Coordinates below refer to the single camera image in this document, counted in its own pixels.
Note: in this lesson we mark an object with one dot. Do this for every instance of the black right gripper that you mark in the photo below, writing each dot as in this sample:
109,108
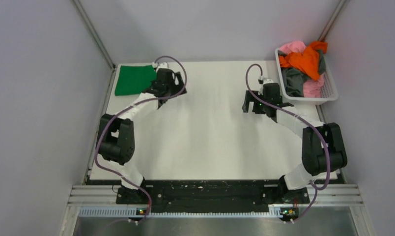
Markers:
246,105

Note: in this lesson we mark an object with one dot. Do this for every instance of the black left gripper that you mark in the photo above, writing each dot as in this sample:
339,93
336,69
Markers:
179,83

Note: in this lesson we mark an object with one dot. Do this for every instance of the green t-shirt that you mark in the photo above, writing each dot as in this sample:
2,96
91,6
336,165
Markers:
133,80

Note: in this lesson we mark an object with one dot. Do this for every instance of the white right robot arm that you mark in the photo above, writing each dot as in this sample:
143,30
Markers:
322,150

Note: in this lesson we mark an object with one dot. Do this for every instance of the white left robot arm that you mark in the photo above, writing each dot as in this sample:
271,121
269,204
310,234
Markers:
116,135

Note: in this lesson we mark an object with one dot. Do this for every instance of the grey t-shirt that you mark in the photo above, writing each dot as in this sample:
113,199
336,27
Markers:
293,81

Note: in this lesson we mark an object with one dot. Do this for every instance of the pink t-shirt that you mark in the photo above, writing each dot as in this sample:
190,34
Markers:
309,88

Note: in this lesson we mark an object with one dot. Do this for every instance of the orange t-shirt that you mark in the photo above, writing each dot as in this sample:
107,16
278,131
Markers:
302,57

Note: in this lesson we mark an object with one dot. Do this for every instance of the white laundry basket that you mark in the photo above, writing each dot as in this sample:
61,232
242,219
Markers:
298,87

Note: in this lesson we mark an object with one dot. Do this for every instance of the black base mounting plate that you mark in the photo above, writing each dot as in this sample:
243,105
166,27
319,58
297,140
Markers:
205,196

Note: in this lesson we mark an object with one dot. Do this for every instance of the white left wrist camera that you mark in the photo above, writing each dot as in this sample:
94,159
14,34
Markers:
160,65

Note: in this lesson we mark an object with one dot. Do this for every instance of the aluminium front rail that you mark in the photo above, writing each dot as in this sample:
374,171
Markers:
333,196

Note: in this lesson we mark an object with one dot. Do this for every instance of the aluminium frame rail left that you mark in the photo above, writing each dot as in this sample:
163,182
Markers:
94,35

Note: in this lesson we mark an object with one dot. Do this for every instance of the aluminium frame rail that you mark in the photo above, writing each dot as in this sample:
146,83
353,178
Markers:
332,20
94,35

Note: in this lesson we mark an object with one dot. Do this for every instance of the aluminium frame rail right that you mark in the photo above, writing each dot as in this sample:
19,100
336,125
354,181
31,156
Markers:
332,20

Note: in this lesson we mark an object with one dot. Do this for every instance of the white slotted cable duct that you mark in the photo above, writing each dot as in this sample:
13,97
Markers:
138,212

